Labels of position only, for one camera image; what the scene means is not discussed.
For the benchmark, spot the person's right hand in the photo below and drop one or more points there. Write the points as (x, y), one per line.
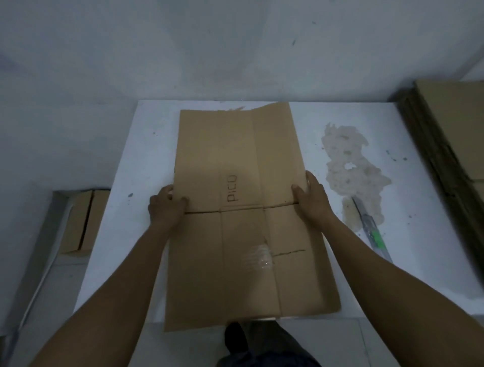
(313, 200)

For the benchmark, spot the person's left hand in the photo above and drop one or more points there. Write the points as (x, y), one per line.
(165, 207)

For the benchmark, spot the person's left thumb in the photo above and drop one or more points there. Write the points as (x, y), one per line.
(178, 200)

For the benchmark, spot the person's right thumb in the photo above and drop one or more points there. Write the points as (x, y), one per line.
(298, 192)

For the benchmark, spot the person's right forearm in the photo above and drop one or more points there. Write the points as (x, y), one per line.
(400, 295)

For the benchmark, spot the person's left forearm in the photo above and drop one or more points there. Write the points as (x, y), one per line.
(94, 298)

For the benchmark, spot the white table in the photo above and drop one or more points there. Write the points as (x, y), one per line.
(378, 189)

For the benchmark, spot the green utility knife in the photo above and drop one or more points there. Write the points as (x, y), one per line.
(371, 228)

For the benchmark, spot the small brown cardboard box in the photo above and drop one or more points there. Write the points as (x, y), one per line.
(81, 223)

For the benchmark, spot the person's dark shoe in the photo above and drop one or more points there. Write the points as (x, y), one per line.
(236, 338)

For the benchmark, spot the stack of flat cardboard sheets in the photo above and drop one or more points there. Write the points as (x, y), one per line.
(446, 151)

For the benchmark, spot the person's dark trouser leg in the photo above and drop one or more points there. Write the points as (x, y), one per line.
(272, 348)

